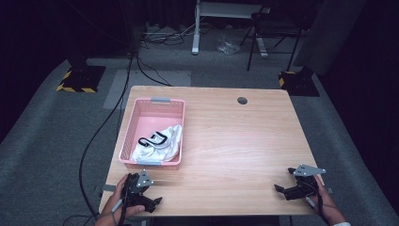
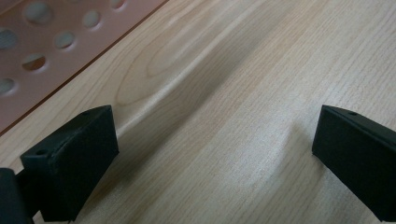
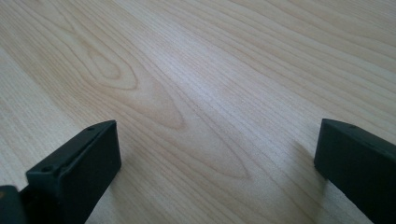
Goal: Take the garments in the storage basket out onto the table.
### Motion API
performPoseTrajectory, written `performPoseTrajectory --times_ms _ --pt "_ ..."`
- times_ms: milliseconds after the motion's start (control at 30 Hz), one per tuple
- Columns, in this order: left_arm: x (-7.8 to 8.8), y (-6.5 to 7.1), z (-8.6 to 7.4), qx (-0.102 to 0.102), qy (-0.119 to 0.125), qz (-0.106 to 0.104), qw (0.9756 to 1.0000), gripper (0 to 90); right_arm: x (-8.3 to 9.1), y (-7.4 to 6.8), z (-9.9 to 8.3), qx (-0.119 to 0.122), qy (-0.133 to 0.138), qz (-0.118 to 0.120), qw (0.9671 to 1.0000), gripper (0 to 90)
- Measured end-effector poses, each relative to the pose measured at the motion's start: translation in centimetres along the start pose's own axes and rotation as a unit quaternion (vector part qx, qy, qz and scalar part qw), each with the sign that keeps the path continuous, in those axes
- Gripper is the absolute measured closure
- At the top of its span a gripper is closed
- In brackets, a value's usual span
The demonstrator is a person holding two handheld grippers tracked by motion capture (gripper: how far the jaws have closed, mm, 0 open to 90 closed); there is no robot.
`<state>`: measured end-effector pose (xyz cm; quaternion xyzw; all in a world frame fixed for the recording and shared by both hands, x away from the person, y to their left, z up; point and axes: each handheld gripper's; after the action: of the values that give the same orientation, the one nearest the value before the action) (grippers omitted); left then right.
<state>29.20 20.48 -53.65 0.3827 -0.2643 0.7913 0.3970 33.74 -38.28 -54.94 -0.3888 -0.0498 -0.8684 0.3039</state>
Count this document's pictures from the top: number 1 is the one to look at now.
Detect person's right hand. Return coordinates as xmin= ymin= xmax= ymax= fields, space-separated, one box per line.
xmin=309 ymin=175 xmax=337 ymax=219

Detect left hand-held gripper cable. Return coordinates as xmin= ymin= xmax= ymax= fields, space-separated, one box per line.
xmin=110 ymin=175 xmax=130 ymax=226

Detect hand-held gripper cable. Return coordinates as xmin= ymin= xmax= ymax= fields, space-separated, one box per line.
xmin=305 ymin=183 xmax=327 ymax=222
xmin=110 ymin=175 xmax=130 ymax=226

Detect pink plastic basket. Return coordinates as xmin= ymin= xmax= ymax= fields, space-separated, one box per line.
xmin=118 ymin=97 xmax=186 ymax=167

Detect clear plastic bag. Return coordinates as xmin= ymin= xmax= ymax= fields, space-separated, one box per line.
xmin=216 ymin=30 xmax=241 ymax=57

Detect grey curtain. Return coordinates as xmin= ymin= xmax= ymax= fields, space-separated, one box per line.
xmin=294 ymin=0 xmax=367 ymax=76

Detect short black floor cable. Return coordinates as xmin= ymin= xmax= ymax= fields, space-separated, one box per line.
xmin=136 ymin=56 xmax=172 ymax=87

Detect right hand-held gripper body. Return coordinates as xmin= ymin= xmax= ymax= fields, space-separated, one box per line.
xmin=283 ymin=163 xmax=327 ymax=202

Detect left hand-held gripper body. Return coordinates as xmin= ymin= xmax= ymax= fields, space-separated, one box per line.
xmin=121 ymin=169 xmax=157 ymax=214

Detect grey floor mat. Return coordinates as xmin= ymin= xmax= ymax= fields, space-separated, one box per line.
xmin=103 ymin=69 xmax=192 ymax=110

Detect black base with yellow stripes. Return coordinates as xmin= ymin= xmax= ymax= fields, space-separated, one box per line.
xmin=278 ymin=65 xmax=321 ymax=97
xmin=56 ymin=65 xmax=107 ymax=94

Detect black folding chair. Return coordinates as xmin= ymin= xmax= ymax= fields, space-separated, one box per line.
xmin=239 ymin=6 xmax=308 ymax=73

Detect white garment with black trim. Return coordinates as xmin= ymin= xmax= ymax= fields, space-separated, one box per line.
xmin=130 ymin=123 xmax=184 ymax=163

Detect bundle of floor cables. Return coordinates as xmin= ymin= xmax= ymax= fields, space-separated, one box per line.
xmin=140 ymin=22 xmax=206 ymax=47

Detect right hand-held gripper cable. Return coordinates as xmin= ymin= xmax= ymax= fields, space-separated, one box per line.
xmin=305 ymin=183 xmax=327 ymax=222

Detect person's left hand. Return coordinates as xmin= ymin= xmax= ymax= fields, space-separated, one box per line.
xmin=107 ymin=173 xmax=146 ymax=220

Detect long black floor cable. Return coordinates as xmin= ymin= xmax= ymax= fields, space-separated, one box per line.
xmin=78 ymin=53 xmax=135 ymax=219

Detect white desk frame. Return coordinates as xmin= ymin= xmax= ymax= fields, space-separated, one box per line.
xmin=191 ymin=0 xmax=271 ymax=59

